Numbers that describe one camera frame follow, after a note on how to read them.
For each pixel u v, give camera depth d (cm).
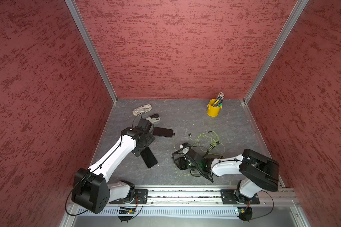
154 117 105
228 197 74
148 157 86
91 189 39
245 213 72
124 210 73
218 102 103
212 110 109
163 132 103
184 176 81
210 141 97
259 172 44
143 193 76
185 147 77
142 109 110
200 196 76
